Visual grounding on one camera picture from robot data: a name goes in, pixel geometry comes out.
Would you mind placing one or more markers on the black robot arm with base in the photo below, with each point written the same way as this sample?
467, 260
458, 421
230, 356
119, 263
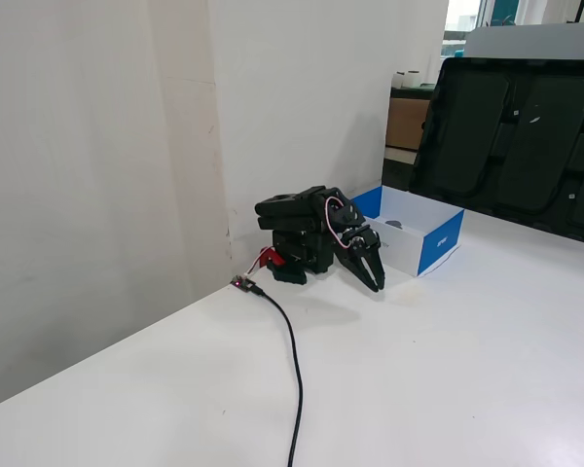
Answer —
292, 209

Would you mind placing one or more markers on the white plastic container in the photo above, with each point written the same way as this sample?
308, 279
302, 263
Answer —
413, 80
399, 80

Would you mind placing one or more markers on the gray flat panel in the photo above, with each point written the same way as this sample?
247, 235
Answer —
530, 41

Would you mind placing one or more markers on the large black plastic tray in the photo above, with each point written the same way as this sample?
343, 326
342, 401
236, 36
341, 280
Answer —
516, 141

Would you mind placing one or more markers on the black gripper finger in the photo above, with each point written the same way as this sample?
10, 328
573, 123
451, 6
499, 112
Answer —
355, 267
376, 265

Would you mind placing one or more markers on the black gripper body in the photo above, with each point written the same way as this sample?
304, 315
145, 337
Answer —
359, 246

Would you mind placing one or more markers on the blue and white cardboard box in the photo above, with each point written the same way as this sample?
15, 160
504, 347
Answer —
399, 243

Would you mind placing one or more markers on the small controller board red led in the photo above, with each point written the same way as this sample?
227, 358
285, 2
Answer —
241, 283

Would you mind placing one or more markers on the brown cardboard box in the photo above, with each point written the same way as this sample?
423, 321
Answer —
406, 124

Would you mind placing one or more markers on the gray block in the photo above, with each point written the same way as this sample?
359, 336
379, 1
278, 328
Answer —
395, 224

